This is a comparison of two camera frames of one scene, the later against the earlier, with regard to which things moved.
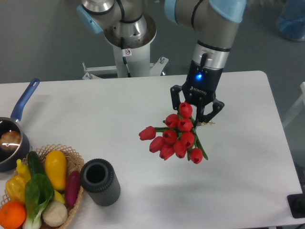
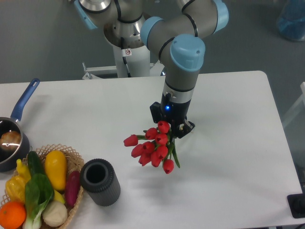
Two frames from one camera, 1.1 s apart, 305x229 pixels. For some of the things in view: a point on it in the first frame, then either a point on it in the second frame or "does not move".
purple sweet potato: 72,188 does not move
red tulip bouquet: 177,136 → 155,147
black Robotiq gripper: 200,88 → 173,112
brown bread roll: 10,140 does not move
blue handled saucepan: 14,150 does not move
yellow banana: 58,198 does not move
